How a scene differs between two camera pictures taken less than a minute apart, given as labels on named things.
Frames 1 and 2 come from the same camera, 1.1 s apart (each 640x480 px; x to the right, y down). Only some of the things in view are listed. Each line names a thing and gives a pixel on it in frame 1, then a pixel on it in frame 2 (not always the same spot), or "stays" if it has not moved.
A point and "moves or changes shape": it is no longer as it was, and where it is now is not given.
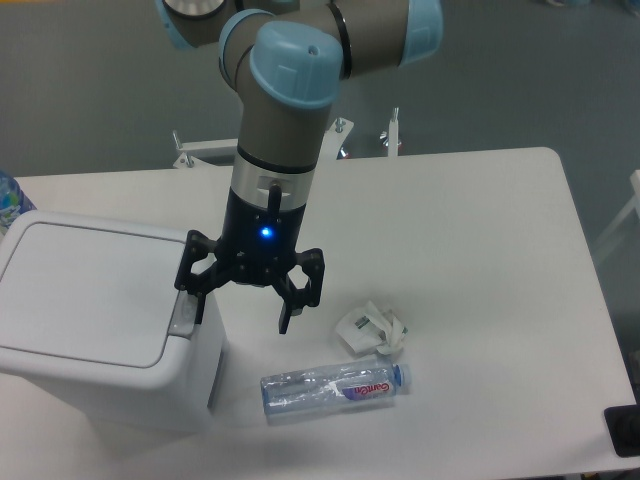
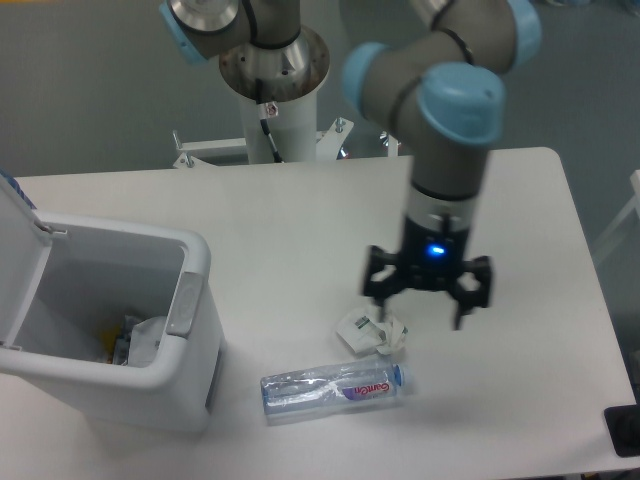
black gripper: (257, 247) -> (428, 259)
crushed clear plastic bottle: (333, 389) stays
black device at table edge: (623, 424) stays
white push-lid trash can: (88, 306) moves or changes shape
